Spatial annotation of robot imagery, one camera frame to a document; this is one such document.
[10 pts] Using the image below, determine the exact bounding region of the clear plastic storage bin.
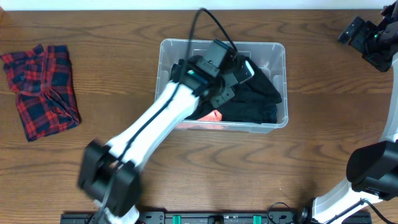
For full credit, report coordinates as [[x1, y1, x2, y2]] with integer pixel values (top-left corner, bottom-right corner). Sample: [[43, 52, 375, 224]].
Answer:
[[154, 39, 289, 134]]

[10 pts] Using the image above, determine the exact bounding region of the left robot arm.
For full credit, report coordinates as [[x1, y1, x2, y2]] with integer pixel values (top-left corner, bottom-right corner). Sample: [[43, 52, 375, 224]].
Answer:
[[78, 40, 253, 223]]

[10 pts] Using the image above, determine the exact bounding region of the black garment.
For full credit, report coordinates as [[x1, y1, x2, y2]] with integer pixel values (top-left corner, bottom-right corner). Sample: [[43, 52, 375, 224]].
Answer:
[[170, 55, 282, 124]]

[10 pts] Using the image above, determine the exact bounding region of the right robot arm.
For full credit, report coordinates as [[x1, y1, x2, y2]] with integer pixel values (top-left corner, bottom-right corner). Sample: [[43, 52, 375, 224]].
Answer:
[[294, 2, 397, 224]]

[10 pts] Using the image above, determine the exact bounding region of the red navy plaid shirt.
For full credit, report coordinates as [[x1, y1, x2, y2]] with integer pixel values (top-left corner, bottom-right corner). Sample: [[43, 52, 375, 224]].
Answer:
[[1, 44, 81, 142]]

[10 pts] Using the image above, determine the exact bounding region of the left black cable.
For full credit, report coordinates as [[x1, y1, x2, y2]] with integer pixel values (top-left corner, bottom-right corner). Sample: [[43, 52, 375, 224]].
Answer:
[[91, 7, 239, 224]]

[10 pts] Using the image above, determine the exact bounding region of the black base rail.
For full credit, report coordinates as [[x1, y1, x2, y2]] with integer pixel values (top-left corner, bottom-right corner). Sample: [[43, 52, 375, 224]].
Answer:
[[60, 211, 372, 224]]

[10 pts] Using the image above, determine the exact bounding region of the pink garment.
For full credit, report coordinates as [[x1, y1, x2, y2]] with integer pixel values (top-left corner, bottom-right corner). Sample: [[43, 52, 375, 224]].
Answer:
[[177, 110, 224, 130]]

